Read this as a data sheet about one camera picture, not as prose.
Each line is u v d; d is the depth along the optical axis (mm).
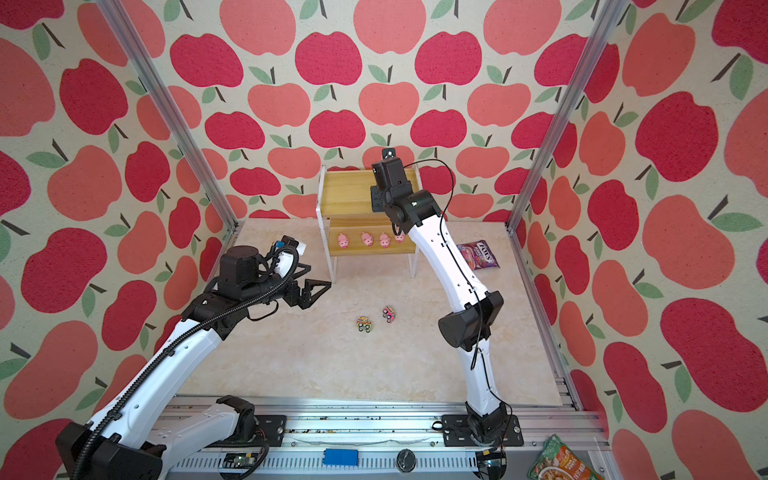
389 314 932
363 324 907
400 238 933
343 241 929
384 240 929
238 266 532
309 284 628
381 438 736
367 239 929
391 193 582
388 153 657
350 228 1006
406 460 623
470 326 502
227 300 543
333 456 701
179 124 909
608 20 704
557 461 691
